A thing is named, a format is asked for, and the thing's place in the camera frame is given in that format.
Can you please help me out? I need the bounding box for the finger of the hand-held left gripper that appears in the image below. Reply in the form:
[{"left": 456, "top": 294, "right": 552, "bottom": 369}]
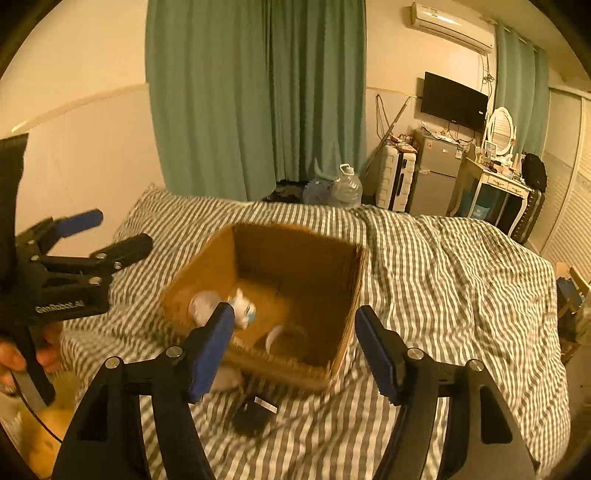
[
  {"left": 34, "top": 233, "right": 153, "bottom": 285},
  {"left": 15, "top": 209, "right": 103, "bottom": 260}
]

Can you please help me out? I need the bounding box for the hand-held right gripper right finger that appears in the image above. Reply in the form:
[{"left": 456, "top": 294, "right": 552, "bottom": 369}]
[{"left": 355, "top": 305, "right": 541, "bottom": 480}]

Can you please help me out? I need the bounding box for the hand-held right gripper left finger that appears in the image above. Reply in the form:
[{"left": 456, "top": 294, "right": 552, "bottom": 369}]
[{"left": 52, "top": 302, "right": 236, "bottom": 480}]

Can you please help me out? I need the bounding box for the brown cardboard box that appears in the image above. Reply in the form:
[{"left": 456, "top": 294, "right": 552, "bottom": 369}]
[{"left": 161, "top": 223, "right": 368, "bottom": 393}]

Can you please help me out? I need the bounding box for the person's left hand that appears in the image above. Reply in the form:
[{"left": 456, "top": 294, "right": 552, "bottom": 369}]
[{"left": 0, "top": 322, "right": 64, "bottom": 398}]

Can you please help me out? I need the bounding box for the white round object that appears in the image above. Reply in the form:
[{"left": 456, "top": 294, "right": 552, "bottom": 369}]
[{"left": 189, "top": 291, "right": 221, "bottom": 324}]

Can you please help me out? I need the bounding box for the small white toy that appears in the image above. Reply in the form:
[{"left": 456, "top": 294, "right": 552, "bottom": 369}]
[{"left": 228, "top": 288, "right": 259, "bottom": 329}]

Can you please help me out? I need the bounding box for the white round lid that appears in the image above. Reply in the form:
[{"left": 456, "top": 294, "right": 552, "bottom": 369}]
[{"left": 265, "top": 325, "right": 285, "bottom": 354}]

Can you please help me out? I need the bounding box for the striped bed sheet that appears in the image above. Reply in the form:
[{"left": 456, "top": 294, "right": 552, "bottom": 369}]
[{"left": 59, "top": 184, "right": 573, "bottom": 480}]

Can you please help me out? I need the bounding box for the orange soft object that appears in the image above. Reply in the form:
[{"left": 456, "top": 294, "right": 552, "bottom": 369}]
[{"left": 17, "top": 373, "right": 80, "bottom": 468}]

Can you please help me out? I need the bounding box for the large clear water bottle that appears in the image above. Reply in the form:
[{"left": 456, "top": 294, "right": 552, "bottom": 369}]
[{"left": 329, "top": 163, "right": 363, "bottom": 209}]

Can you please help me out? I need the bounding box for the green curtain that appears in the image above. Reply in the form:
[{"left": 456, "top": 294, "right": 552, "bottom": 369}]
[
  {"left": 493, "top": 20, "right": 551, "bottom": 158},
  {"left": 145, "top": 0, "right": 274, "bottom": 202},
  {"left": 269, "top": 0, "right": 368, "bottom": 183}
]

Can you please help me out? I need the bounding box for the bluish plastic bag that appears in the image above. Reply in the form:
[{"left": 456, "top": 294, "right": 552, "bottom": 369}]
[{"left": 302, "top": 178, "right": 336, "bottom": 204}]

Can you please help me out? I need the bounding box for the white suitcase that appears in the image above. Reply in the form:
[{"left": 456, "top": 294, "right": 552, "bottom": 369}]
[{"left": 375, "top": 145, "right": 419, "bottom": 212}]

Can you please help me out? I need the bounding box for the grey refrigerator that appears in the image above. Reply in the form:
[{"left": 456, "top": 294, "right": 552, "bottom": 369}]
[{"left": 408, "top": 128, "right": 465, "bottom": 216}]

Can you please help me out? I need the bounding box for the wooden chair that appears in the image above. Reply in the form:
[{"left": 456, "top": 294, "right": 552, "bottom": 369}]
[{"left": 554, "top": 260, "right": 591, "bottom": 343}]

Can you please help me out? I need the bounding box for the black suitcase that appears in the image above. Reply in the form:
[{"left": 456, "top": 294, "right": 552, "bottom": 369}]
[{"left": 510, "top": 189, "right": 546, "bottom": 246}]

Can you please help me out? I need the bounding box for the white dressing table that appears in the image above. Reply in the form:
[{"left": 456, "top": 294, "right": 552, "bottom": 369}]
[{"left": 450, "top": 154, "right": 534, "bottom": 234}]

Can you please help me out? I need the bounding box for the black backpack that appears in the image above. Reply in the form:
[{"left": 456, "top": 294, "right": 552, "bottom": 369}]
[{"left": 521, "top": 152, "right": 548, "bottom": 193}]

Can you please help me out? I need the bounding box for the white louvered wardrobe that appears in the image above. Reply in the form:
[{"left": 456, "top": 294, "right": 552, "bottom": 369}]
[{"left": 537, "top": 85, "right": 591, "bottom": 288}]

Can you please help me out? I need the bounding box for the white oval mirror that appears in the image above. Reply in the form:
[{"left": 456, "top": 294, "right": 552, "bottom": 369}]
[{"left": 484, "top": 106, "right": 517, "bottom": 158}]

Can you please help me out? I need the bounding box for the white air conditioner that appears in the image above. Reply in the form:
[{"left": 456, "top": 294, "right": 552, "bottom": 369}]
[{"left": 410, "top": 2, "right": 495, "bottom": 55}]

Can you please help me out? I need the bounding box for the black cable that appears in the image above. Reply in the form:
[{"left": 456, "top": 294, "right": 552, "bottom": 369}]
[{"left": 13, "top": 372, "right": 62, "bottom": 445}]

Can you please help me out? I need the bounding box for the thin mop handle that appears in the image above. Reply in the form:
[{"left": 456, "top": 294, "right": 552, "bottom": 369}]
[{"left": 366, "top": 96, "right": 412, "bottom": 168}]

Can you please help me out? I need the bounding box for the black wall television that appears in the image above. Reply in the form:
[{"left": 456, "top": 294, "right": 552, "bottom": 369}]
[{"left": 420, "top": 71, "right": 489, "bottom": 130}]

